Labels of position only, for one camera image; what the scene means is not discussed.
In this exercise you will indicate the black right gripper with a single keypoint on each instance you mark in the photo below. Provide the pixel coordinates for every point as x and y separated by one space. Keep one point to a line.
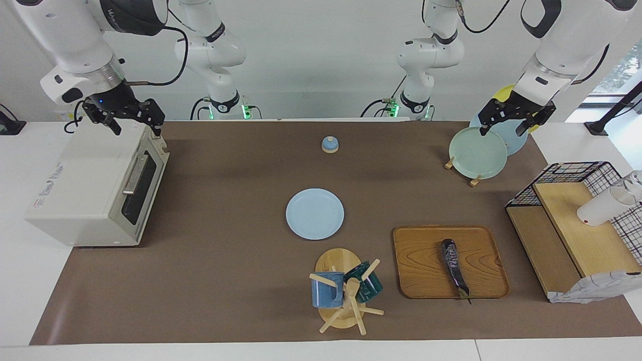
118 103

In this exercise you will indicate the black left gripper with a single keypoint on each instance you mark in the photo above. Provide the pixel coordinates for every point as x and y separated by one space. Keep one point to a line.
516 106

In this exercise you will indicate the white toaster oven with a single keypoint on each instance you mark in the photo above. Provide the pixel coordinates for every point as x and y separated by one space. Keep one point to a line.
85 190

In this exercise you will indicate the dark purple eggplant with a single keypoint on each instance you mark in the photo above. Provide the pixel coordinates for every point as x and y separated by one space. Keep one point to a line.
451 260

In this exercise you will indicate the light blue round plate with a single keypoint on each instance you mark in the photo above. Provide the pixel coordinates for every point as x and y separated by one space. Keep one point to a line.
315 214

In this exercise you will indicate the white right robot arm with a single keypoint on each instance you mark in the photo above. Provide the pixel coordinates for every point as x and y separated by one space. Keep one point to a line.
75 40

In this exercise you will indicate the light blue racked plate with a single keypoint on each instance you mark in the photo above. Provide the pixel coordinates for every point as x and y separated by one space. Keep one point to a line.
514 143

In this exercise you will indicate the yellow racked plate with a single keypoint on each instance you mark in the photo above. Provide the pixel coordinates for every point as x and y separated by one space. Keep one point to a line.
504 94

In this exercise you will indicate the pale green racked plate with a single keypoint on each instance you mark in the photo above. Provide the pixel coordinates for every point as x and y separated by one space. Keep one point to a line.
476 155

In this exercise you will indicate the wooden plate rack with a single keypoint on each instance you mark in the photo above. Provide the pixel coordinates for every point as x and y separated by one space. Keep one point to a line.
475 180

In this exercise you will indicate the black angled stand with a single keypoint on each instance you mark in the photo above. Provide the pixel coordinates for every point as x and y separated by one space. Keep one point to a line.
609 113

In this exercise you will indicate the white cup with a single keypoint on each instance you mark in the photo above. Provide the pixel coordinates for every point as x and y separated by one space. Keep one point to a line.
599 208

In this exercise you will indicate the window with greenery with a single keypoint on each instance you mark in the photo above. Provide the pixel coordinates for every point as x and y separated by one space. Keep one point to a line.
622 70

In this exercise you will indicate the clear glass cup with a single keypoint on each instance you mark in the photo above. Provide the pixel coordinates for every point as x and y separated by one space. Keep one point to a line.
636 183

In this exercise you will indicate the wooden serving tray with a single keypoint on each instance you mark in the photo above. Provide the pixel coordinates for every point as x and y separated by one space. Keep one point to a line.
421 265

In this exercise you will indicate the brown table mat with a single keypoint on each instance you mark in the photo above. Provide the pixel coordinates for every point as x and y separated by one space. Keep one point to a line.
225 260

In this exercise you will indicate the grid patterned fabric liner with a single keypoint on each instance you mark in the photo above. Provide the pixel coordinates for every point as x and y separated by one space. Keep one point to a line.
592 290

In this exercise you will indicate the dark green mug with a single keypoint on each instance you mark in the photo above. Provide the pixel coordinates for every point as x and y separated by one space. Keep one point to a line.
371 288

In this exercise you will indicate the wooden mug tree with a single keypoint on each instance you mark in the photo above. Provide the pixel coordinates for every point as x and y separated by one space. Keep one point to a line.
336 260

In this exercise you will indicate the blue mug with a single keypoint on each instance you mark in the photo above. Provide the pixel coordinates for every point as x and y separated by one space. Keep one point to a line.
323 296

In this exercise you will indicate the black clamp mount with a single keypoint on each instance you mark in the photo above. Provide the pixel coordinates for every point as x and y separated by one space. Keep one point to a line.
10 126

